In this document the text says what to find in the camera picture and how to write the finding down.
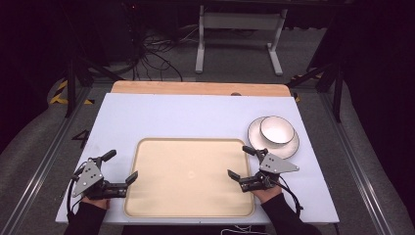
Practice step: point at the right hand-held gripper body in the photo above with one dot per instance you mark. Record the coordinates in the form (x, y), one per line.
(275, 164)

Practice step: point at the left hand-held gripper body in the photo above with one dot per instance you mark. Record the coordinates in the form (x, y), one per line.
(87, 176)

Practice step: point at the person's left hand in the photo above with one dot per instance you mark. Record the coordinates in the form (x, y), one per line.
(97, 203)

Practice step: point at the person's right hand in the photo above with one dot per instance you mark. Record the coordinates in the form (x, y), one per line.
(267, 194)

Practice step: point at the white plate with dark rim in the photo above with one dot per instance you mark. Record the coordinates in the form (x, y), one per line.
(287, 148)

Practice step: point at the white bowl with dark rim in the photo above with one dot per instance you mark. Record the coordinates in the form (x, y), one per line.
(277, 130)

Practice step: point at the beige rectangular tray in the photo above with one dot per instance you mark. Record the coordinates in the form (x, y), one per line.
(189, 178)

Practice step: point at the black metal stand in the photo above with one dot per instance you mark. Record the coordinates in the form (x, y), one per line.
(337, 94)
(71, 88)

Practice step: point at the yellow black hazard tape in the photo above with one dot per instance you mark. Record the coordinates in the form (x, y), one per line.
(57, 94)

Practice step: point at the aluminium floor rail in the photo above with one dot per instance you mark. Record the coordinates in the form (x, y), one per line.
(355, 163)
(42, 166)

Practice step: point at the white metal table frame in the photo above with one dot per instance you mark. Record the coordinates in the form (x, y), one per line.
(241, 21)

